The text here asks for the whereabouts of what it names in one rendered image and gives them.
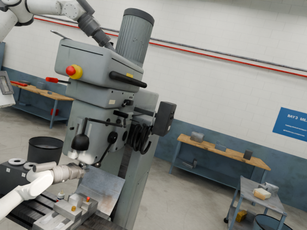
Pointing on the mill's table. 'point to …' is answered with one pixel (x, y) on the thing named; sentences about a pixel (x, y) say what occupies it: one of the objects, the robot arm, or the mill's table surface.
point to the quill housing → (91, 130)
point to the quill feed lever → (113, 136)
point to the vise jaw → (59, 206)
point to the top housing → (96, 64)
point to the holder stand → (14, 175)
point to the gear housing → (97, 94)
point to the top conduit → (126, 79)
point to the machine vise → (57, 221)
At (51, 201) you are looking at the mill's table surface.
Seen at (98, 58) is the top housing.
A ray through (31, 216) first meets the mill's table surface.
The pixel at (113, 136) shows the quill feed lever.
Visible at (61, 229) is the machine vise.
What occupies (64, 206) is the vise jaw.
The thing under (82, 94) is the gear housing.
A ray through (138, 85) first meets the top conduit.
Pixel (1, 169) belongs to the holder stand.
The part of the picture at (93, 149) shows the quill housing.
